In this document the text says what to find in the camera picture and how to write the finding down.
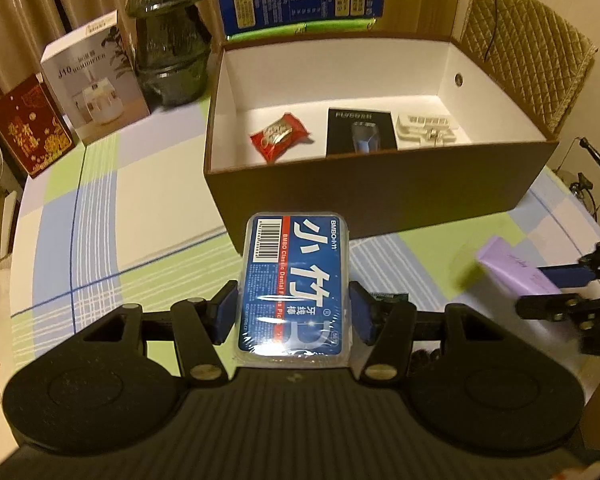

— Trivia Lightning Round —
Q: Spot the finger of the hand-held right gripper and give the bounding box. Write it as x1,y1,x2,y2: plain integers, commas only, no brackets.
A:
517,291,600,357
539,240,600,290

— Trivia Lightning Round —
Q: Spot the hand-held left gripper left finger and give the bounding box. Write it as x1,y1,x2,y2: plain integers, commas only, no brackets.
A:
82,281,239,389

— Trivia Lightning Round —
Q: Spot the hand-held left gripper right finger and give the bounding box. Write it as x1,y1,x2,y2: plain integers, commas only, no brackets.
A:
349,281,507,389

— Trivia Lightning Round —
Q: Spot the purple cosmetic tube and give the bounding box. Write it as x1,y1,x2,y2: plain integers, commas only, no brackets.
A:
476,236,564,297

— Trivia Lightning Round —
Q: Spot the blue label floss pick box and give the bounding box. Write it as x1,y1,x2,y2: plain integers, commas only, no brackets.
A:
232,210,354,369

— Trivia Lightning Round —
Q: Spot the brown cardboard storage box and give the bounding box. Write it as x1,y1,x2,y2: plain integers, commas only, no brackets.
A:
202,35,560,247

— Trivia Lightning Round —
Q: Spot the small black product box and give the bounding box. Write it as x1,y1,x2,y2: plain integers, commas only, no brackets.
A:
326,107,399,156

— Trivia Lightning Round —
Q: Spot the red candy packet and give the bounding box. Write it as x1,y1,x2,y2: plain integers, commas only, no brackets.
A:
250,112,314,164

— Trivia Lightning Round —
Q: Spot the cream hair claw clip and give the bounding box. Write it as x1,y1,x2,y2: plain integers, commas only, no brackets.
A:
395,112,462,150

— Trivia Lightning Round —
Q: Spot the plaid cloth covered desktop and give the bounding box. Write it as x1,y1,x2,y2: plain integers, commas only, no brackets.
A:
10,105,600,407

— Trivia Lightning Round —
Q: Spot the quilted tan chair cover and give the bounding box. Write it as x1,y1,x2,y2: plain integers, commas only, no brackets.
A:
460,0,599,139

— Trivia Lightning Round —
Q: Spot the dark plastic-wrapped ceramic pot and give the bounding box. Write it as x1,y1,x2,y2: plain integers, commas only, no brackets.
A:
125,0,212,109

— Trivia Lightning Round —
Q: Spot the white humidifier box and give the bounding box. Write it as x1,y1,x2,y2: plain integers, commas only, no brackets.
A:
40,10,151,146

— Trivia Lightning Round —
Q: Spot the red gold printed gift box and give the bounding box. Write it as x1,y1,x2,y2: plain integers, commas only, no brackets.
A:
0,72,77,179

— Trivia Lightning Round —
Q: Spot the green tissue pack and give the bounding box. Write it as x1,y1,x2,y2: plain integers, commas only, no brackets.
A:
304,17,379,36
226,22,307,44

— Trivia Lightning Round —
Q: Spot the blue milk carton box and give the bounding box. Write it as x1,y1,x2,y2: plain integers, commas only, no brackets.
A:
216,0,387,39

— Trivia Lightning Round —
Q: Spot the beige pleated curtain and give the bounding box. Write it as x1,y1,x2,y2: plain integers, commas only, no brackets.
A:
0,0,221,111

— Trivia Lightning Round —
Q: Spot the black power cable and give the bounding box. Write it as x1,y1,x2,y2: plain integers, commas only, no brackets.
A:
482,0,504,61

